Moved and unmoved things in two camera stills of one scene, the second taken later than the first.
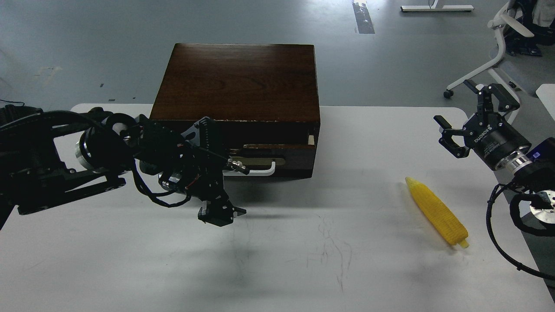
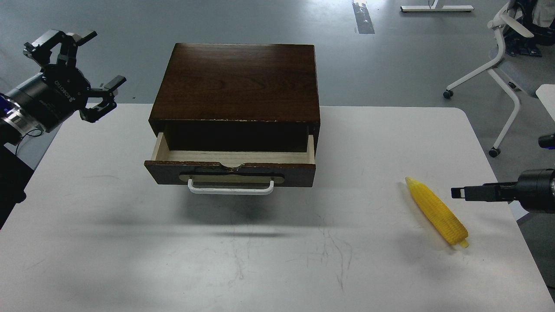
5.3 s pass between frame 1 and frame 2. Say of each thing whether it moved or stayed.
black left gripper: moved
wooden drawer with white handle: moved
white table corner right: stayed
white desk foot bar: stayed
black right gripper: moved
